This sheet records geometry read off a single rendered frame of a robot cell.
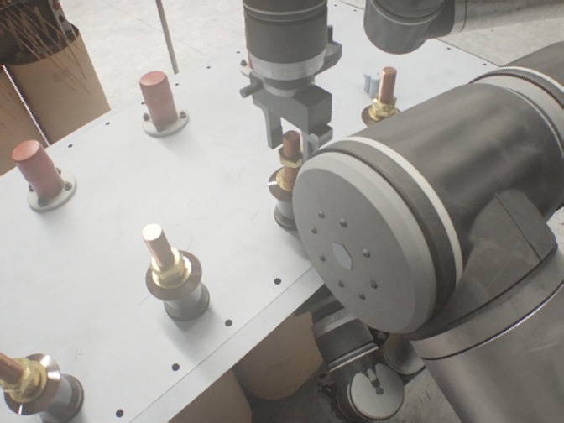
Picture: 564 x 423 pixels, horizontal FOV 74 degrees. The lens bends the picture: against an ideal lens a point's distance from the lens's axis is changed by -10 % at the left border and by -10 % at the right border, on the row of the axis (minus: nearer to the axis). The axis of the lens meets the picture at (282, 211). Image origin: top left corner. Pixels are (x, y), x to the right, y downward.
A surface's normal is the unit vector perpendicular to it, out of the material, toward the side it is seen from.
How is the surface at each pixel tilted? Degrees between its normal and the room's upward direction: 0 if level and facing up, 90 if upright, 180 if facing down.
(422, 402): 0
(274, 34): 90
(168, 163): 0
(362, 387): 9
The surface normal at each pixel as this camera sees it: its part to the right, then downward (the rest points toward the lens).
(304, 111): -0.75, 0.54
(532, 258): 0.17, -0.34
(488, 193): 0.33, -0.15
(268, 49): -0.39, 0.73
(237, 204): -0.05, -0.62
